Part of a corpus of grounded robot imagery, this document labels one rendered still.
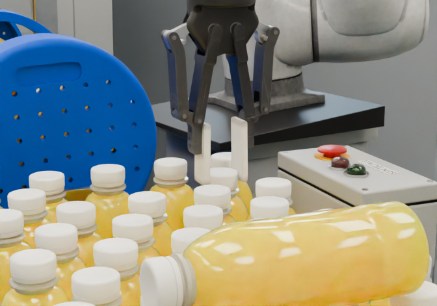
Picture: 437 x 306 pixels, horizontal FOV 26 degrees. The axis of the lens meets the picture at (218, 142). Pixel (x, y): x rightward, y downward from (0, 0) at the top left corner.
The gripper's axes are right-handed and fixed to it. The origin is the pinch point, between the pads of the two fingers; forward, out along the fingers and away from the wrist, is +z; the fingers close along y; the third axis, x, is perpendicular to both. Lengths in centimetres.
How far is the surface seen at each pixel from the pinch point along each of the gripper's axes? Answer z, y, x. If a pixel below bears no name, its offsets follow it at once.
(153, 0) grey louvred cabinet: 8, -97, -296
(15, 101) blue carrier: -3.1, 17.9, -24.1
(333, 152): 1.8, -15.3, -1.4
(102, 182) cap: 3.4, 12.4, -5.0
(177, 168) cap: 2.6, 3.5, -4.7
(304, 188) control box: 5.6, -11.1, -0.7
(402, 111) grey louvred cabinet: 30, -120, -139
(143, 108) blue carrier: -0.8, 0.8, -24.2
